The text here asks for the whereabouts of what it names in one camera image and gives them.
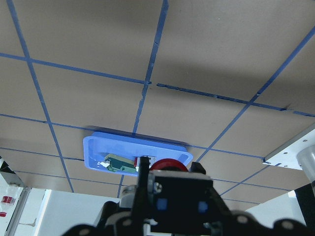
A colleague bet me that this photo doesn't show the red emergency stop button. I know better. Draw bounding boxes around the red emergency stop button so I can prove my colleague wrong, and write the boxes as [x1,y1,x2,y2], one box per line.
[148,158,213,223]

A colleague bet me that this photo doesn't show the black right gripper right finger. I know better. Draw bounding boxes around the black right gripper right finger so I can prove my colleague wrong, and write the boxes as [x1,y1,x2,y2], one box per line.
[190,162,232,236]

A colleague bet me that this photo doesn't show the green terminal block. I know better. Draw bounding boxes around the green terminal block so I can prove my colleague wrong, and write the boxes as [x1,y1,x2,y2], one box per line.
[97,153,137,174]

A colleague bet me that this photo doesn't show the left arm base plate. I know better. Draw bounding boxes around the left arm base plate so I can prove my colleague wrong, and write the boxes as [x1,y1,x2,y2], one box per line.
[263,124,315,170]

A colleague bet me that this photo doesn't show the blue plastic tray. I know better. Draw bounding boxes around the blue plastic tray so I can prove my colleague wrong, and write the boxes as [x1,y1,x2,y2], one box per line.
[83,132,193,177]

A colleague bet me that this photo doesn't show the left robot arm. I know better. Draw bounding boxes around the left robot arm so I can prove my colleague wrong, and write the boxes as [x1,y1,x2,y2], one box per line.
[296,145,315,193]

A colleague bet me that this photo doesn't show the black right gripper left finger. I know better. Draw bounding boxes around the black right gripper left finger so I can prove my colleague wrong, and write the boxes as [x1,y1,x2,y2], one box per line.
[131,156,149,236]

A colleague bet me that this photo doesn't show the white circuit breaker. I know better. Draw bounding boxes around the white circuit breaker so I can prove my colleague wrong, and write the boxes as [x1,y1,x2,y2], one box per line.
[134,155,157,173]

